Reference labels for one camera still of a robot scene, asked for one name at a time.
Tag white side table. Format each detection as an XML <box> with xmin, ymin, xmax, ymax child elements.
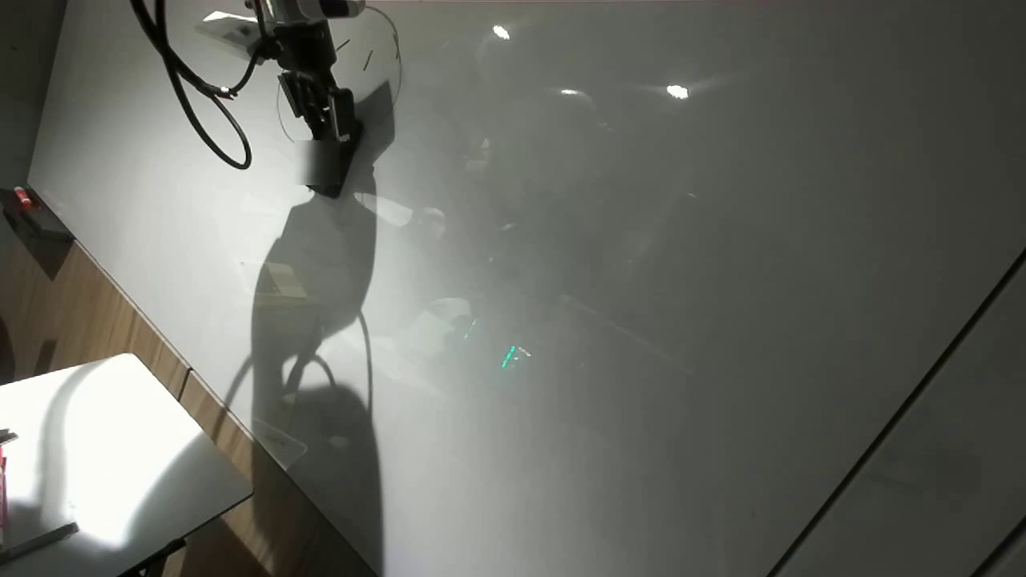
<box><xmin>0</xmin><ymin>350</ymin><xmax>257</xmax><ymax>577</ymax></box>

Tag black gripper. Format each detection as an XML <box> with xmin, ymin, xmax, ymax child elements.
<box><xmin>253</xmin><ymin>0</ymin><xmax>361</xmax><ymax>153</ymax></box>

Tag dark pen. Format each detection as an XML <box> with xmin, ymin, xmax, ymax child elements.
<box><xmin>0</xmin><ymin>519</ymin><xmax>80</xmax><ymax>568</ymax></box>

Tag plain white board panel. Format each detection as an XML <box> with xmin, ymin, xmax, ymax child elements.
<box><xmin>766</xmin><ymin>254</ymin><xmax>1026</xmax><ymax>577</ymax></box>

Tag black felt whiteboard eraser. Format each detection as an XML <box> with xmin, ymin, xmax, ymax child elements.
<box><xmin>302</xmin><ymin>126</ymin><xmax>368</xmax><ymax>203</ymax></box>

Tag red and black small device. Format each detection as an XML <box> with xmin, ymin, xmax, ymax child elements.
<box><xmin>4</xmin><ymin>182</ymin><xmax>76</xmax><ymax>281</ymax></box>

